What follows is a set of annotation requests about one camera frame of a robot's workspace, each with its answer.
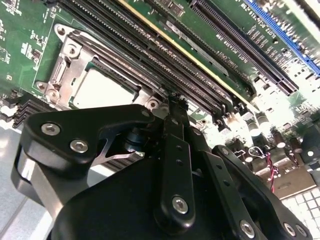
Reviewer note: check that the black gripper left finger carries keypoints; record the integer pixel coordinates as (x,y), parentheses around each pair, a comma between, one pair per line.
(62,130)

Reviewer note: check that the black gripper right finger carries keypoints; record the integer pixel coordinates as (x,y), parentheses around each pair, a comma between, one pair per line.
(230,200)

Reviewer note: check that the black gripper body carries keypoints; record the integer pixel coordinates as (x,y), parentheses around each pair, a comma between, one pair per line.
(112,212)

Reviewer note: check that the CPU with silver top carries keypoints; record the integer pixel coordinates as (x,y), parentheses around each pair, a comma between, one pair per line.
(100,90)

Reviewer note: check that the metal socket cover frame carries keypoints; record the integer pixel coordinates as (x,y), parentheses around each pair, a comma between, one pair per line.
(71,75)

